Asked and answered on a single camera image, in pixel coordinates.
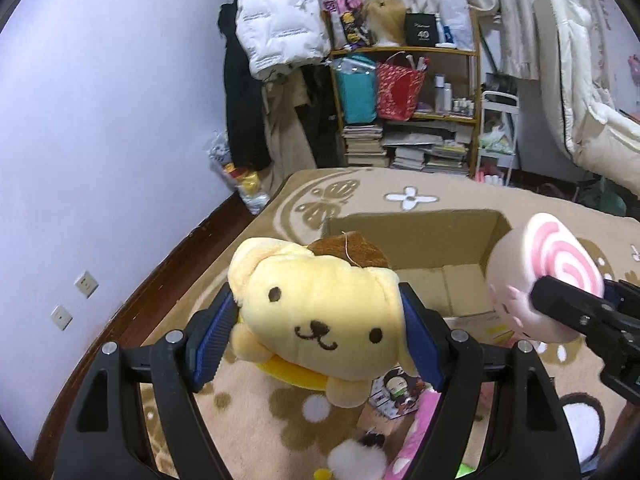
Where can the black hanging coat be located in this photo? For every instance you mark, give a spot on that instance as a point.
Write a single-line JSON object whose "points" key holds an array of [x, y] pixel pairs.
{"points": [[240, 110]]}

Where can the plastic bag of toys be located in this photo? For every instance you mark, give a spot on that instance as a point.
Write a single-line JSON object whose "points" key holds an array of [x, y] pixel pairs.
{"points": [[245, 185]]}

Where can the pink swirl plush toy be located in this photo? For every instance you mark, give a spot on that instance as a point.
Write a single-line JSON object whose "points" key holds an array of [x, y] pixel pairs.
{"points": [[540, 255]]}

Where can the tall stack of books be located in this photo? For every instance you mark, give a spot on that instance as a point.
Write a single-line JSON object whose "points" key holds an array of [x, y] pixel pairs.
{"points": [[365, 147]]}

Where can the white fluffy plush toy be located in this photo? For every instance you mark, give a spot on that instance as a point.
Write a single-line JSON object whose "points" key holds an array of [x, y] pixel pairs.
{"points": [[357, 457]]}

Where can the white cart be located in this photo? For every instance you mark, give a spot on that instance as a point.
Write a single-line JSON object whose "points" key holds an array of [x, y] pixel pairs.
{"points": [[500, 105]]}

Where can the white plastic bag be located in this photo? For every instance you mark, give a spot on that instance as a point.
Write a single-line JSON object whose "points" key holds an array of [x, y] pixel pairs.
{"points": [[457, 10]]}

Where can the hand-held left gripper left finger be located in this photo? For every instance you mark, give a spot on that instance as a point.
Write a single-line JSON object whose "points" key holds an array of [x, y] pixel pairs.
{"points": [[215, 345]]}

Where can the red bag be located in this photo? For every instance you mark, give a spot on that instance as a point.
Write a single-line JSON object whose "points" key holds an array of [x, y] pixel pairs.
{"points": [[397, 90]]}

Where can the pink packet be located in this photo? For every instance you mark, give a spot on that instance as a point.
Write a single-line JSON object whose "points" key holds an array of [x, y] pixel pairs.
{"points": [[420, 435]]}

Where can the silver snack packet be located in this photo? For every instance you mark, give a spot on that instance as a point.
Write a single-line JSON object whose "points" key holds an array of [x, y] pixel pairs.
{"points": [[397, 392]]}

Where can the blonde wig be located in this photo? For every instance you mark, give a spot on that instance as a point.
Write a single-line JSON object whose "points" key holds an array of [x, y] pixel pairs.
{"points": [[385, 17]]}

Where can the white padded chair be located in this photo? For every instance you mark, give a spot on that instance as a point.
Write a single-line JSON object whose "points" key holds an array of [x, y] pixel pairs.
{"points": [[585, 85]]}

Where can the white wall socket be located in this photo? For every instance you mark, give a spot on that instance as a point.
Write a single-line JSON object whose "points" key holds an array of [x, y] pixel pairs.
{"points": [[61, 317], [86, 285]]}

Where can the teal bag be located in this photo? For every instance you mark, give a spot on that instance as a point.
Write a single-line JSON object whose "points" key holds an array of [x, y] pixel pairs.
{"points": [[356, 92]]}

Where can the colourful toy packages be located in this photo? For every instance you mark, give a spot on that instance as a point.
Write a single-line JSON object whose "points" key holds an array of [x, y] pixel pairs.
{"points": [[347, 17]]}

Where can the beige patterned rug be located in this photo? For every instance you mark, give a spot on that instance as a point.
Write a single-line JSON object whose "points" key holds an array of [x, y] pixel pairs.
{"points": [[350, 200]]}

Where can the black hanging clothing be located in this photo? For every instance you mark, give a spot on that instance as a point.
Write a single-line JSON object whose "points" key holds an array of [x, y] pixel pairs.
{"points": [[317, 120]]}

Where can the group of small bottles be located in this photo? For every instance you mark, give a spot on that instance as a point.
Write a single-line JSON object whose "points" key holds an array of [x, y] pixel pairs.
{"points": [[447, 95]]}

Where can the wooden shelf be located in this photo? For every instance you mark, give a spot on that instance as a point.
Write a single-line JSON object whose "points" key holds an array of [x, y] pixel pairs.
{"points": [[425, 50]]}

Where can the person's right forearm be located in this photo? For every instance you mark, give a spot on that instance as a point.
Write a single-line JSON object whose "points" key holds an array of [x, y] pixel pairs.
{"points": [[617, 430]]}

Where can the wide pile of books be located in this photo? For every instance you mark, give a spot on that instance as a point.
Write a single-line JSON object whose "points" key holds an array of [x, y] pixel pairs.
{"points": [[432, 155]]}

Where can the teal bin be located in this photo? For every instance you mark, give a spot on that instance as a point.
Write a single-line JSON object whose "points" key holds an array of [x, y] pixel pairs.
{"points": [[612, 200]]}

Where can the cardboard box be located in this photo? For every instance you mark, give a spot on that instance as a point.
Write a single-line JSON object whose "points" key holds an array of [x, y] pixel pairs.
{"points": [[425, 240]]}

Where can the yellow dog plush toy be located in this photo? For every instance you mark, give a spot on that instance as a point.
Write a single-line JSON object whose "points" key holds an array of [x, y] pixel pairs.
{"points": [[320, 300]]}

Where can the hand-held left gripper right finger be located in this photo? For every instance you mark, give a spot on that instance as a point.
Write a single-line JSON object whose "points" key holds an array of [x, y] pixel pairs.
{"points": [[420, 340]]}

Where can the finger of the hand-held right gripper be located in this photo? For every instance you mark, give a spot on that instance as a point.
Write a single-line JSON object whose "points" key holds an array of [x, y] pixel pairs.
{"points": [[627, 297], [565, 300]]}

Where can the white puffer jacket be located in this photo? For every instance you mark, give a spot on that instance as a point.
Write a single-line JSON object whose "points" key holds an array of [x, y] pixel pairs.
{"points": [[275, 20]]}

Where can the black box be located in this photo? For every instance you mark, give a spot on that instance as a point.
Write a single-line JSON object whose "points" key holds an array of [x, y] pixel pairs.
{"points": [[421, 29]]}

